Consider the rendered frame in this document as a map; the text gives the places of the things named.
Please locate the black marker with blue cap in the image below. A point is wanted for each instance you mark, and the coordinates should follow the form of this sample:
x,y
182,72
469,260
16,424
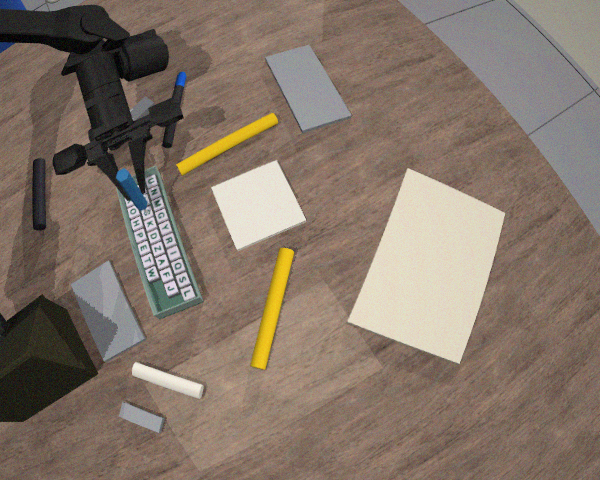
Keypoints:
x,y
177,94

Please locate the blue stylus with white tip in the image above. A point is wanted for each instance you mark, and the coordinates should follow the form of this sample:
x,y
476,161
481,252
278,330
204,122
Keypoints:
x,y
131,189

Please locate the cream sheet of paper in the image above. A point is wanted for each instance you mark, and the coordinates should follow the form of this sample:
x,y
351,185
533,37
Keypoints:
x,y
425,285

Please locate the yellow cylinder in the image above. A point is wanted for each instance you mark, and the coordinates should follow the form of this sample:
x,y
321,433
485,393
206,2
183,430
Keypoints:
x,y
274,299
226,143

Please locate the dark grey cylinder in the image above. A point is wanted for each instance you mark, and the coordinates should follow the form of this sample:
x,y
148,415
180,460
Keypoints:
x,y
39,198

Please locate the cream square sheet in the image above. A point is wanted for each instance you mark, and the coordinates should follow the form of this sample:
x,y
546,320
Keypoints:
x,y
257,205

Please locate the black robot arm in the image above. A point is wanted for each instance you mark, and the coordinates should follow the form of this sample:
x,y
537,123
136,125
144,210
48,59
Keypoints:
x,y
79,30

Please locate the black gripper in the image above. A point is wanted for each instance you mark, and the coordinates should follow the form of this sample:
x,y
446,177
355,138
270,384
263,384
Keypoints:
x,y
109,115

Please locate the cream cylinder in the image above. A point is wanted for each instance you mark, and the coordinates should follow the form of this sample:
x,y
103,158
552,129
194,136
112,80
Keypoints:
x,y
169,381

